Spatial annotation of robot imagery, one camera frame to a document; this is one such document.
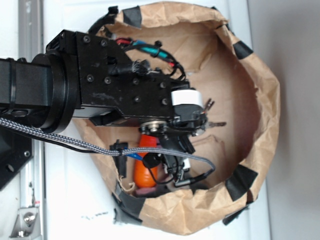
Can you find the silver corner bracket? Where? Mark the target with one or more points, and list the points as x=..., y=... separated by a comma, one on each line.
x=27, y=225

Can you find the silver key bunch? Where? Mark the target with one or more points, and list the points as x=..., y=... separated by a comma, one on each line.
x=209, y=124

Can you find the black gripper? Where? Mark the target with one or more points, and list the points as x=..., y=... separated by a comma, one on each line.
x=128, y=85

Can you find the brown paper bag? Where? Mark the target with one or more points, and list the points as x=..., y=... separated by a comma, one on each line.
x=247, y=98

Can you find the dark grey pink toy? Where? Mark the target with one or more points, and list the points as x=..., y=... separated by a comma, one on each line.
x=159, y=190

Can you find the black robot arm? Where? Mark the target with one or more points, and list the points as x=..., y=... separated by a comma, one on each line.
x=38, y=93

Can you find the orange plastic carrot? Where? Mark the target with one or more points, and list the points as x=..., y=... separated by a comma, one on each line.
x=142, y=176

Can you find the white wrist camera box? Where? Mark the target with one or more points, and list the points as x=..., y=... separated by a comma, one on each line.
x=186, y=97

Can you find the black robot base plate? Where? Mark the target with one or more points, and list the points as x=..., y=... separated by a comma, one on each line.
x=15, y=151

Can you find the aluminium frame rail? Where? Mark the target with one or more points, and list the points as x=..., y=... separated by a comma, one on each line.
x=30, y=43

